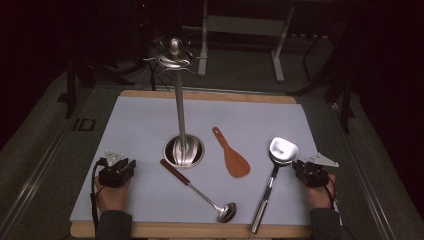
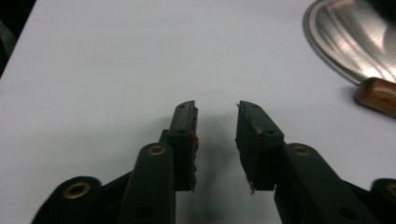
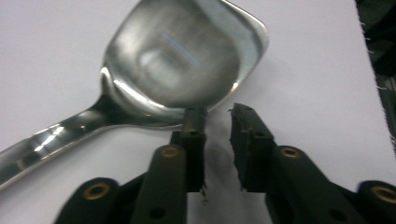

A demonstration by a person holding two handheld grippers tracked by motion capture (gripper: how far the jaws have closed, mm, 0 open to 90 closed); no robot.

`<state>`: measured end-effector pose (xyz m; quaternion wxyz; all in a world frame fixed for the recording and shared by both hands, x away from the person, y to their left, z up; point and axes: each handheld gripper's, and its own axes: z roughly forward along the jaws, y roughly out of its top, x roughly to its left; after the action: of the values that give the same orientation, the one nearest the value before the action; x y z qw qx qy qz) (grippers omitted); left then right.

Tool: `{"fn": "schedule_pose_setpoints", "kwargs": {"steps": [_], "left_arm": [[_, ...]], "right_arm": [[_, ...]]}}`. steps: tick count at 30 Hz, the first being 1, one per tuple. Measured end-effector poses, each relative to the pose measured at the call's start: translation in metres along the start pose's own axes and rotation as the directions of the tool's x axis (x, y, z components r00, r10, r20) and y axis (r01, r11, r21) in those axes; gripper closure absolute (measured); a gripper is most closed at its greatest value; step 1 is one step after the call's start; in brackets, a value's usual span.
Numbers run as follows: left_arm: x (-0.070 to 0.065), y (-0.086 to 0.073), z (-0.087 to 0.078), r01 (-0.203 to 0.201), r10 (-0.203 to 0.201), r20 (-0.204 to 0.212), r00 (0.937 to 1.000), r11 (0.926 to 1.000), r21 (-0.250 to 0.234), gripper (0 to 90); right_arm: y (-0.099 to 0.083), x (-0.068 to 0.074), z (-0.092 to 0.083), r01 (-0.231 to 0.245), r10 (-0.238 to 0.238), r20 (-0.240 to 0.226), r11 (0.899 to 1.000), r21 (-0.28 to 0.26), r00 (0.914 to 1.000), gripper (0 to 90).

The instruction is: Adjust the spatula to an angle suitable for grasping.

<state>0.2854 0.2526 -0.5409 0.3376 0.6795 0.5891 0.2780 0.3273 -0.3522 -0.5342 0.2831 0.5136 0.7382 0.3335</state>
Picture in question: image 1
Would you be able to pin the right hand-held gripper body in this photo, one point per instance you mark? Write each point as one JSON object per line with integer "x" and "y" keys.
{"x": 315, "y": 175}

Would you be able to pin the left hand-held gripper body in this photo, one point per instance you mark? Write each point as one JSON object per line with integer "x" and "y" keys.
{"x": 115, "y": 173}

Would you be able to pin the steel serving spoon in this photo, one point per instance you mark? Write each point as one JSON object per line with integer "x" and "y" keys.
{"x": 266, "y": 196}

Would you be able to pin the wooden rice paddle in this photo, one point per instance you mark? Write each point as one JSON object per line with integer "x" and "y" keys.
{"x": 235, "y": 163}

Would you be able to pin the steel utensil stand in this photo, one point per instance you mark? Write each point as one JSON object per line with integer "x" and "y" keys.
{"x": 180, "y": 110}

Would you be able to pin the person's right hand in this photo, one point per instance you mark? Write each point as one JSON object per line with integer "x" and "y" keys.
{"x": 320, "y": 196}

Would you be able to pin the person's left hand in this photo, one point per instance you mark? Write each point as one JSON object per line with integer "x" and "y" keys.
{"x": 111, "y": 198}

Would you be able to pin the white paper sheet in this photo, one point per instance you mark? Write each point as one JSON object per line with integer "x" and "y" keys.
{"x": 140, "y": 116}

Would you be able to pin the black tripod stand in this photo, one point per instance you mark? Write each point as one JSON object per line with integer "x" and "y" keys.
{"x": 146, "y": 40}
{"x": 345, "y": 86}

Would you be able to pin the white metal frame stand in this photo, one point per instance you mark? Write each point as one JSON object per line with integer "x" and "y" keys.
{"x": 243, "y": 26}

